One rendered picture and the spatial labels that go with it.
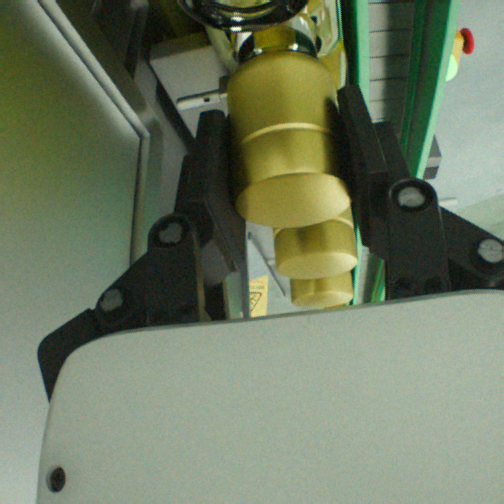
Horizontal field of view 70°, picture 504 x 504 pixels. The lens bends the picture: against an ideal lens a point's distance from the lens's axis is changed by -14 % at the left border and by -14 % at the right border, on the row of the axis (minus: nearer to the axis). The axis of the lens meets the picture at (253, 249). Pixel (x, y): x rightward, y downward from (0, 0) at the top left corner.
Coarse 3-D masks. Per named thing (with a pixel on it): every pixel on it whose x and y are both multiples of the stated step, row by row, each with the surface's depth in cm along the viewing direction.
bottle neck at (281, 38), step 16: (256, 32) 12; (272, 32) 12; (288, 32) 12; (304, 32) 13; (240, 48) 13; (256, 48) 12; (272, 48) 12; (288, 48) 12; (304, 48) 12; (240, 64) 13
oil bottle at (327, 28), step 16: (320, 0) 13; (336, 0) 14; (304, 16) 13; (320, 16) 13; (336, 16) 14; (208, 32) 14; (224, 32) 14; (320, 32) 14; (336, 32) 14; (224, 48) 14; (320, 48) 15; (224, 64) 16
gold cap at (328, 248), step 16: (320, 224) 15; (336, 224) 16; (352, 224) 17; (288, 240) 16; (304, 240) 15; (320, 240) 15; (336, 240) 15; (352, 240) 16; (288, 256) 16; (304, 256) 15; (320, 256) 15; (336, 256) 16; (352, 256) 16; (288, 272) 17; (304, 272) 17; (320, 272) 17; (336, 272) 17
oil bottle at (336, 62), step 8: (336, 48) 17; (344, 48) 18; (328, 56) 17; (336, 56) 17; (344, 56) 17; (328, 64) 17; (336, 64) 17; (344, 64) 17; (232, 72) 18; (336, 72) 17; (344, 72) 17; (336, 80) 17; (344, 80) 18; (336, 88) 17; (336, 96) 18
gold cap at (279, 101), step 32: (256, 64) 11; (288, 64) 11; (320, 64) 12; (256, 96) 11; (288, 96) 11; (320, 96) 11; (256, 128) 11; (288, 128) 10; (320, 128) 11; (256, 160) 10; (288, 160) 10; (320, 160) 10; (256, 192) 11; (288, 192) 11; (320, 192) 11; (352, 192) 11; (288, 224) 13
